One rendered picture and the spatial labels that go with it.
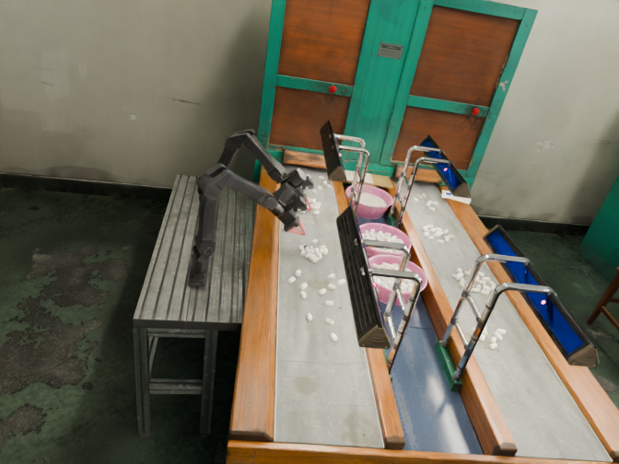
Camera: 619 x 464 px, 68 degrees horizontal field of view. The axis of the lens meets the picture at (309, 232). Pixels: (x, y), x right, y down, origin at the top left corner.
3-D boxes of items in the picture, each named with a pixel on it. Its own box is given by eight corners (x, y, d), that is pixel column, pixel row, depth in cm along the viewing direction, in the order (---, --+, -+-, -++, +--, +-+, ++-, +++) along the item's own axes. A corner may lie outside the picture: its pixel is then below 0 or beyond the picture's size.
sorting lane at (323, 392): (273, 446, 121) (274, 441, 120) (280, 169, 276) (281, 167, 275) (382, 452, 125) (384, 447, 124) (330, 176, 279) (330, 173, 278)
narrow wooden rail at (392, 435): (377, 466, 128) (386, 442, 123) (327, 186, 283) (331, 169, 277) (395, 467, 129) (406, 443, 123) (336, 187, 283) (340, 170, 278)
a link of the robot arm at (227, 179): (270, 189, 190) (211, 157, 169) (279, 199, 184) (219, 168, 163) (253, 213, 192) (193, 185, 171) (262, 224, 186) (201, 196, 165)
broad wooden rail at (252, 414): (224, 473, 127) (228, 432, 118) (258, 188, 282) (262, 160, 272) (266, 476, 128) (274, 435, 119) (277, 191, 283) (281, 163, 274)
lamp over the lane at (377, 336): (357, 348, 112) (365, 326, 108) (335, 221, 165) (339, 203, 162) (390, 351, 113) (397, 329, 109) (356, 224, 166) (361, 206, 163)
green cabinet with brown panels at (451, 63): (256, 147, 268) (275, -39, 220) (261, 119, 315) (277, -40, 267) (475, 178, 284) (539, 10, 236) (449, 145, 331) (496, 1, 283)
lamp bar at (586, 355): (568, 365, 119) (581, 346, 115) (481, 238, 172) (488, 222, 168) (597, 368, 120) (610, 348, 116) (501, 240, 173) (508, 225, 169)
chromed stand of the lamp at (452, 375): (450, 391, 153) (499, 286, 131) (434, 347, 170) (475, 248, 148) (503, 396, 155) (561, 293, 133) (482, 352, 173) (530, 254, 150)
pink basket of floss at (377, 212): (368, 226, 242) (373, 211, 237) (332, 205, 257) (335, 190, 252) (398, 214, 260) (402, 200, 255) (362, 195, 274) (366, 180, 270)
